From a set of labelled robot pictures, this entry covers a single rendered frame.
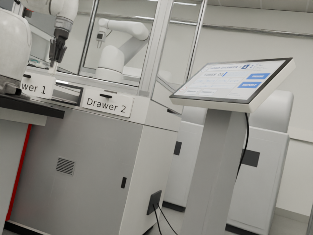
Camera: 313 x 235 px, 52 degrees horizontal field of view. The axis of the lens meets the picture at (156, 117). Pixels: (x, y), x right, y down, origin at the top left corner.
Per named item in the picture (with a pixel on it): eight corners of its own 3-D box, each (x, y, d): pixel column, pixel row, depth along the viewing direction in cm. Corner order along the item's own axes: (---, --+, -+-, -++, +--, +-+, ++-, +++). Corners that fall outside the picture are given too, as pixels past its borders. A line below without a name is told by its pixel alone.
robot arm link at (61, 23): (52, 15, 167) (50, 26, 167) (67, 17, 165) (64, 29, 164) (62, 22, 176) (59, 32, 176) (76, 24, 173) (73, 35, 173)
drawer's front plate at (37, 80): (49, 99, 156) (54, 77, 156) (0, 88, 164) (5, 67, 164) (51, 100, 158) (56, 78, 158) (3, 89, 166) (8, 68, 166)
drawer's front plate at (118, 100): (128, 117, 174) (132, 97, 175) (81, 107, 182) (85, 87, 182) (129, 117, 176) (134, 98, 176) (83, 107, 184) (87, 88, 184)
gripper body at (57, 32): (60, 32, 175) (56, 48, 175) (51, 26, 167) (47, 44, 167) (72, 34, 173) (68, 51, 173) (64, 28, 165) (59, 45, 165)
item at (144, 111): (144, 124, 173) (150, 98, 174) (-8, 90, 201) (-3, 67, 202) (178, 131, 265) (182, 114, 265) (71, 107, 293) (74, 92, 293)
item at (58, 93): (49, 96, 158) (51, 84, 158) (6, 86, 165) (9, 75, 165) (87, 106, 197) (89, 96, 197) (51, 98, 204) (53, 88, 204)
